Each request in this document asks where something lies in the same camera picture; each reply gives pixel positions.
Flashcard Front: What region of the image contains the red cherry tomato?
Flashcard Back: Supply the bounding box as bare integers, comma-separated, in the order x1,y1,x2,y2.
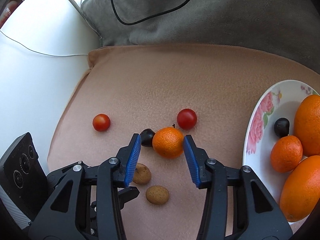
177,108,198,130
92,113,111,132

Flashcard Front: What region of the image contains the white floral plate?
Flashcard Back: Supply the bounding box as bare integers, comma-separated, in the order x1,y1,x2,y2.
242,79,320,227

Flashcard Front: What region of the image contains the dark plum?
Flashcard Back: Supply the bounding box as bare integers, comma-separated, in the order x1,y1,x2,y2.
273,117,290,138
139,128,155,147

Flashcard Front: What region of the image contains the white cable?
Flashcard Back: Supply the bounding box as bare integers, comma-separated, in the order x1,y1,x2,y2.
0,29,88,57

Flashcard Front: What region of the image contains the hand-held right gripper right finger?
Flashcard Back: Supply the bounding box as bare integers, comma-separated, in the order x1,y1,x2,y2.
183,134,293,240

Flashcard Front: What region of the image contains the large speckled orange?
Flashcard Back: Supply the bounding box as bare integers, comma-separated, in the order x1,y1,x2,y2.
279,155,320,222

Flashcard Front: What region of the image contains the black cable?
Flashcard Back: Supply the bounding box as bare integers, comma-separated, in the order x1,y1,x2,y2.
110,0,197,26

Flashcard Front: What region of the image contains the small mandarin with stem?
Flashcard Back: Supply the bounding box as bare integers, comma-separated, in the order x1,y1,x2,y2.
152,123,185,159

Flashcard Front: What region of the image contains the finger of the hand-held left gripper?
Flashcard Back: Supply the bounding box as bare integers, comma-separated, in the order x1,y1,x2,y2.
117,186,140,209

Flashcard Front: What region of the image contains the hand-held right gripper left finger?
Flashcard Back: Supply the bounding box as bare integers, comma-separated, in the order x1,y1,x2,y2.
28,133,142,240

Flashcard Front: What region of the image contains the small plain mandarin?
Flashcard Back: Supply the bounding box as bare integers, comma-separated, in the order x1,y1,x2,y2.
270,135,303,173

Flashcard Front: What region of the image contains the large smooth orange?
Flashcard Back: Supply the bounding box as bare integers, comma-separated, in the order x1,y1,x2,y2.
293,94,320,157

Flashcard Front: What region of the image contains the grey blanket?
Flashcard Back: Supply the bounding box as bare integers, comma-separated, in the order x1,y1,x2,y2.
80,0,320,77

